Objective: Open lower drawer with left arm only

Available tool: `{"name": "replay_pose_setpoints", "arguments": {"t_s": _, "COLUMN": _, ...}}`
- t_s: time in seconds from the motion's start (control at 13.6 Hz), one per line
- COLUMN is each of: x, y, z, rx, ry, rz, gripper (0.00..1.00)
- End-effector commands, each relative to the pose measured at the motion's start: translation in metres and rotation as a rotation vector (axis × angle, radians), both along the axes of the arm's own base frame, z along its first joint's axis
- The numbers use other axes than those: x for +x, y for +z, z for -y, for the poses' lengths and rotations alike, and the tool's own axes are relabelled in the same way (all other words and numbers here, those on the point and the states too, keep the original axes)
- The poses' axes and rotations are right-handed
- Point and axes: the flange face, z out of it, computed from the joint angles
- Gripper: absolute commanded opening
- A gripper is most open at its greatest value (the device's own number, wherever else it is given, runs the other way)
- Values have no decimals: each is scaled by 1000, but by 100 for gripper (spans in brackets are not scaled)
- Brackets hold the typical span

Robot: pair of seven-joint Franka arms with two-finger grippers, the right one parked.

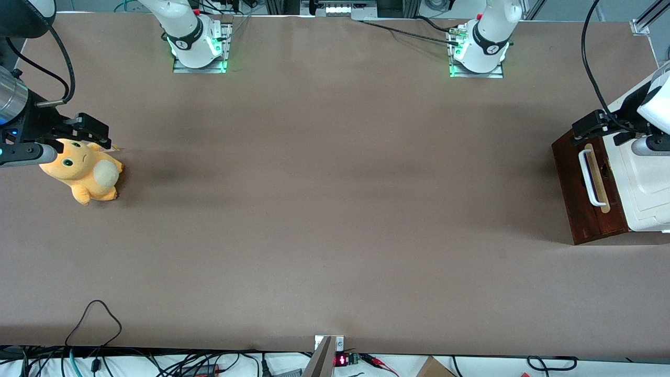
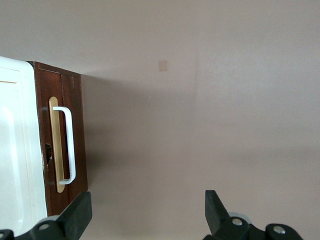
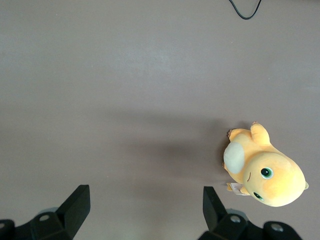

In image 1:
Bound black looped thin cable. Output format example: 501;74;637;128
64;300;122;349

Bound bright light device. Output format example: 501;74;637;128
301;0;378;20

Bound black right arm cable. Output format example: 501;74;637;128
5;24;76;108

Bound silver mounting bracket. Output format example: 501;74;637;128
314;335;345;352

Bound brown cardboard box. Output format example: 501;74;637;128
416;356;457;377

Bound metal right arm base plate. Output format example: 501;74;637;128
173;22;232;74

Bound red clip leads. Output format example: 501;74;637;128
361;354;400;376

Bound dark wooden drawer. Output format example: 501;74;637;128
552;127;629;246

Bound grey camera post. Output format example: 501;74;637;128
302;337;336;377

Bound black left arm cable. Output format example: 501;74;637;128
581;0;639;134

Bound aluminium frame profile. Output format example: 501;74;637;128
630;0;670;36

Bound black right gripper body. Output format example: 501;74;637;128
10;90;79;143

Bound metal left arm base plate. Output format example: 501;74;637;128
449;26;505;79

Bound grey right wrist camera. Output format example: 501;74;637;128
0;142;57;168

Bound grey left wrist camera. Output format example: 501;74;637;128
631;135;670;157

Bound orange plush toy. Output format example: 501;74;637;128
39;138;124;206

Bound short black table cable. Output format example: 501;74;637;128
415;16;461;35

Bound white drawer handle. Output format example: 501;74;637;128
578;149;603;206

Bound black flat loop cable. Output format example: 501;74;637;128
526;356;578;372

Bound long black table cable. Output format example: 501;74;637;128
360;20;464;48

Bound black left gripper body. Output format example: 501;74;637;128
610;84;655;146

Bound white drawer cabinet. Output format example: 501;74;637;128
602;62;670;232

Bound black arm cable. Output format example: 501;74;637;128
5;24;76;108
581;0;639;134

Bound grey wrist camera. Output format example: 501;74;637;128
631;135;670;157
0;142;57;168

